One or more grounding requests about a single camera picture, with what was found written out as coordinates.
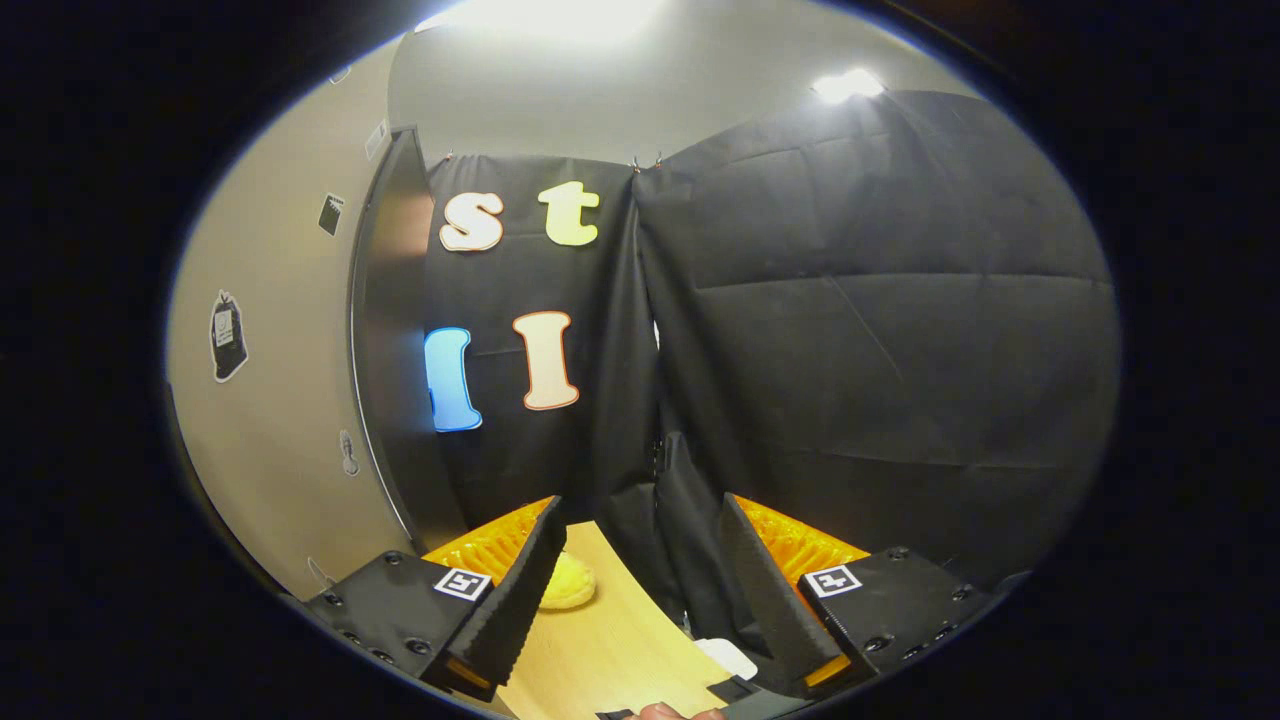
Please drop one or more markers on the small white pad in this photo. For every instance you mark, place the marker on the small white pad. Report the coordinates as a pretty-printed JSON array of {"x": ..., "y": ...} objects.
[{"x": 727, "y": 657}]

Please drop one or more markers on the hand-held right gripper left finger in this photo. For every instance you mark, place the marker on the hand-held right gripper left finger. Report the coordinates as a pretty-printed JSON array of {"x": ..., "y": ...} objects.
[{"x": 515, "y": 610}]

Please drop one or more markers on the grey cabinet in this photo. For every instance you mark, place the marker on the grey cabinet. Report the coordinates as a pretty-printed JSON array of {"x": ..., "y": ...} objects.
[{"x": 410, "y": 350}]

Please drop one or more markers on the yellow round sponge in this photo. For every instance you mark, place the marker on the yellow round sponge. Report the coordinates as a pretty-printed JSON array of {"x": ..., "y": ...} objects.
[{"x": 572, "y": 585}]

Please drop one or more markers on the beige cabinet door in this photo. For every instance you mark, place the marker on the beige cabinet door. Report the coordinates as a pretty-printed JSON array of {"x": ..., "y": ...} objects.
[{"x": 290, "y": 380}]

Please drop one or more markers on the black backdrop cloth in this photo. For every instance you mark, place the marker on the black backdrop cloth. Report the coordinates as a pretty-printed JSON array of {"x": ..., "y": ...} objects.
[{"x": 850, "y": 350}]

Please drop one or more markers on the ceiling light panel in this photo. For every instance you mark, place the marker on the ceiling light panel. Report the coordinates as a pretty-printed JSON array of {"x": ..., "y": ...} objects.
[
  {"x": 550, "y": 15},
  {"x": 848, "y": 85}
]

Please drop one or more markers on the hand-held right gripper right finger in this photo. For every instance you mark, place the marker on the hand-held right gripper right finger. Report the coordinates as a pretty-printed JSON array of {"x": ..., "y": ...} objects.
[{"x": 770, "y": 610}]

